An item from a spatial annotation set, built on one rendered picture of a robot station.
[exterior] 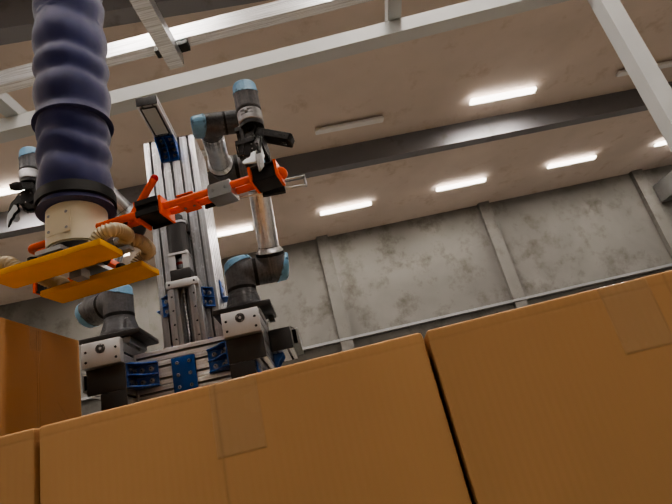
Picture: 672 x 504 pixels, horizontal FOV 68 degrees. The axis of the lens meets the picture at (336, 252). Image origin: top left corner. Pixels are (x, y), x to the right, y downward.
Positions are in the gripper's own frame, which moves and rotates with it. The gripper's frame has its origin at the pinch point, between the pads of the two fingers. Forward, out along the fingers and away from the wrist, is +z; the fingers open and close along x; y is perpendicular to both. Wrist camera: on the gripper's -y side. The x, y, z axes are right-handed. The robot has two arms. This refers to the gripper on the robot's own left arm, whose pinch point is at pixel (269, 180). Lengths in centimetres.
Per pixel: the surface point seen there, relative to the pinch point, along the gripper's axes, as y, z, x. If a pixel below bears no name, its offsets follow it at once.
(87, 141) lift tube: 51, -28, 7
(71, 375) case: 73, 37, -12
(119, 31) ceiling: 209, -433, -297
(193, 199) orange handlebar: 21.8, 1.0, 4.0
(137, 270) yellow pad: 46.0, 12.8, -5.6
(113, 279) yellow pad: 55, 13, -7
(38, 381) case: 72, 40, 3
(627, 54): -219, -126, -190
